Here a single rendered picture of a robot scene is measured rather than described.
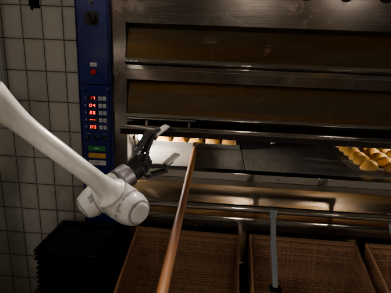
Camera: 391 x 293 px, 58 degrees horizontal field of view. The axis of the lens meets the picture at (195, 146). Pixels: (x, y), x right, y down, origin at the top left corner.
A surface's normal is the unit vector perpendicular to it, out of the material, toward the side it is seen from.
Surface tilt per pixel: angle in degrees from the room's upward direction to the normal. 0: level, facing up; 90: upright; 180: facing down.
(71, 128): 90
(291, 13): 90
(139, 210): 92
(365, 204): 70
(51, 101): 90
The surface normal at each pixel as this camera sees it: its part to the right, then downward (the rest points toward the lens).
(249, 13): -0.07, 0.27
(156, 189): -0.05, -0.07
